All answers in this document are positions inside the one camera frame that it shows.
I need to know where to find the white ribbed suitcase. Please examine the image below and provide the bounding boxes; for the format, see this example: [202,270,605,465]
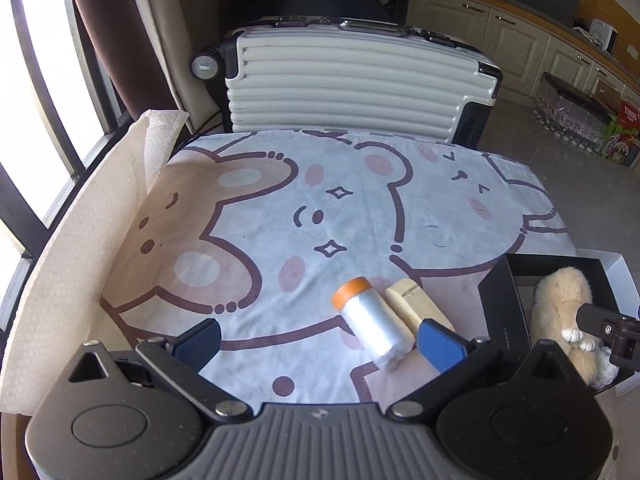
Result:
[190,16,504,149]

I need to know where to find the cream kitchen cabinets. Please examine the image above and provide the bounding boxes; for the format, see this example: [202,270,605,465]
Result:
[406,0,640,111]

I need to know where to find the shrink-wrapped bottle pack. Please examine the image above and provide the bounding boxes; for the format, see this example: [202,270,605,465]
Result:
[531,72,619,155]

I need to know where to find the beige plush toy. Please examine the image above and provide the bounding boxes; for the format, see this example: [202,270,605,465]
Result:
[530,266,621,392]

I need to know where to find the black cardboard box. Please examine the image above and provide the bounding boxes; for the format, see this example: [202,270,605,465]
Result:
[477,252,622,392]

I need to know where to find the plastic film roll orange cap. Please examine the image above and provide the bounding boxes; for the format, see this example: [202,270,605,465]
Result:
[330,276,417,372]

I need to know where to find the brown curtain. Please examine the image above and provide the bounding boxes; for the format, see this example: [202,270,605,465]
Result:
[61,0,152,122]

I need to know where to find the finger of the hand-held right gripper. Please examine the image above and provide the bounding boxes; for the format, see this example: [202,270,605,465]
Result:
[574,302,640,374]

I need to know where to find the white toaster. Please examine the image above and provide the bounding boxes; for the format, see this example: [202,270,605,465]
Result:
[589,18,619,54]

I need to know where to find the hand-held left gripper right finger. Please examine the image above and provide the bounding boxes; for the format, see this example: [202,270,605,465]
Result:
[386,318,599,420]

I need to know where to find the black window frame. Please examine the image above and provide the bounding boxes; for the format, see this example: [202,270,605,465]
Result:
[0,0,138,261]

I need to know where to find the red carton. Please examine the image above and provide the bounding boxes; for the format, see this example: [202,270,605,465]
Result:
[601,98,640,167]

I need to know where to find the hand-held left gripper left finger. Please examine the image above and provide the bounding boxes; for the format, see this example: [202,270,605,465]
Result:
[66,318,254,423]

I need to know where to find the wooden block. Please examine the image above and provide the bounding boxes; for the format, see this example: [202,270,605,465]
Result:
[383,279,457,352]

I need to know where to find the bear printed blanket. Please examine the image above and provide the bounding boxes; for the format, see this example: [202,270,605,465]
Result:
[99,129,577,407]

